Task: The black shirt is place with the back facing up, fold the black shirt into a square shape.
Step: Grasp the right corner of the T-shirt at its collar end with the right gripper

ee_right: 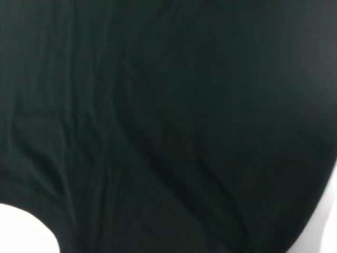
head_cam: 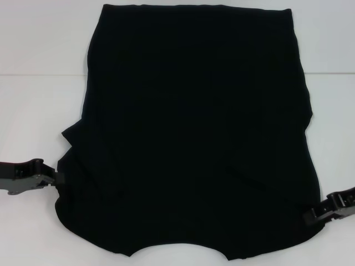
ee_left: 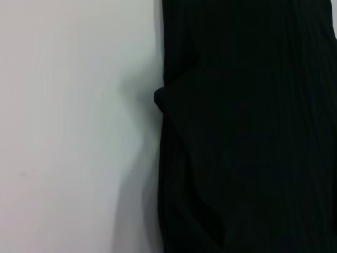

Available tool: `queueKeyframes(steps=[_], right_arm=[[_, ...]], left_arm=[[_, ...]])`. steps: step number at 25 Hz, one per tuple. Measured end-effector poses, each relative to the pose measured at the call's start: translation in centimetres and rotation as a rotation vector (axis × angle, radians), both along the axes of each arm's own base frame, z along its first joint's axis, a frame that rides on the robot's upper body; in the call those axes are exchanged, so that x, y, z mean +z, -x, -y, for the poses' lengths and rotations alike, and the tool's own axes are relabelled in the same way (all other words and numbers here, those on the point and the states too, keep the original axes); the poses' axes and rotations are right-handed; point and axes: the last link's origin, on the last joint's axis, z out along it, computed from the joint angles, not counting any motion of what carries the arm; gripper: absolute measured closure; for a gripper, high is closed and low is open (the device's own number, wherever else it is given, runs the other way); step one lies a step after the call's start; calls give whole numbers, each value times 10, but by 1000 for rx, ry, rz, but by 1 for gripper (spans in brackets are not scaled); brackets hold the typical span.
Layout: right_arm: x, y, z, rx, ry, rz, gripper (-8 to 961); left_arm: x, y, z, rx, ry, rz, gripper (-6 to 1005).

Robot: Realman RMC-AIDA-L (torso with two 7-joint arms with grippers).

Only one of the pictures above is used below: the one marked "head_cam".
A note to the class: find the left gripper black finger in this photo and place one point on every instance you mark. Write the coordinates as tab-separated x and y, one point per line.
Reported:
58	178

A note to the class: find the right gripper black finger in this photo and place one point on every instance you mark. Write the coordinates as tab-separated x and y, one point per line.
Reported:
319	214

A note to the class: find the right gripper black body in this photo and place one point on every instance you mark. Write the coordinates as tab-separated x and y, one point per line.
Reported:
346	202

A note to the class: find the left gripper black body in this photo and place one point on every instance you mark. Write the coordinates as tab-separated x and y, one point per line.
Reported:
19	177

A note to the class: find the black t-shirt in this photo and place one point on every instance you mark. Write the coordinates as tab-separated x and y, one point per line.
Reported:
194	110

